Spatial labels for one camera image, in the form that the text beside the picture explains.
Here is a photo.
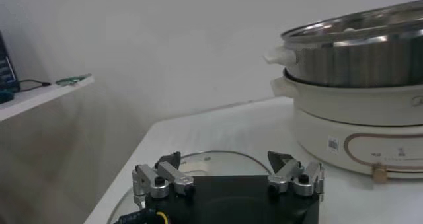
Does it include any thin black cable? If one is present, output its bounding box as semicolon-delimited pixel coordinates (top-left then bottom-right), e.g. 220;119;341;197
18;79;52;93

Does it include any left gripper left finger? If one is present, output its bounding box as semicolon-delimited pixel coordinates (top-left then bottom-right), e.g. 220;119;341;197
132;151;196;207

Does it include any white side table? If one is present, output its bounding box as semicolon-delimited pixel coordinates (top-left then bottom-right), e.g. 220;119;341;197
0;75;96;122

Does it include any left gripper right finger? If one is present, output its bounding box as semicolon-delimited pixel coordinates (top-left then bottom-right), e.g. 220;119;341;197
266;151;327;202

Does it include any small blue object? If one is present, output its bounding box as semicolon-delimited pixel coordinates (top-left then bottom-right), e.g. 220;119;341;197
0;90;15;105

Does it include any cream electric cooker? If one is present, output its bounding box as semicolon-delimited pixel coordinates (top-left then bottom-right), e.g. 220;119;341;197
270;68;423;184

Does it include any dark box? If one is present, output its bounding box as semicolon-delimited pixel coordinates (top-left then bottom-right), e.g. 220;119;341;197
0;30;21;94

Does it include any round glass lid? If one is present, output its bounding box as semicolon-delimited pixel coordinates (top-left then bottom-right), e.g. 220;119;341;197
107;149;272;224

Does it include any green circuit board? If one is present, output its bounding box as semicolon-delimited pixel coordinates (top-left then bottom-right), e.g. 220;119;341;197
54;73;93;87

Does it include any stainless steel steamer basket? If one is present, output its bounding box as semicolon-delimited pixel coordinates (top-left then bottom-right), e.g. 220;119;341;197
263;0;423;89

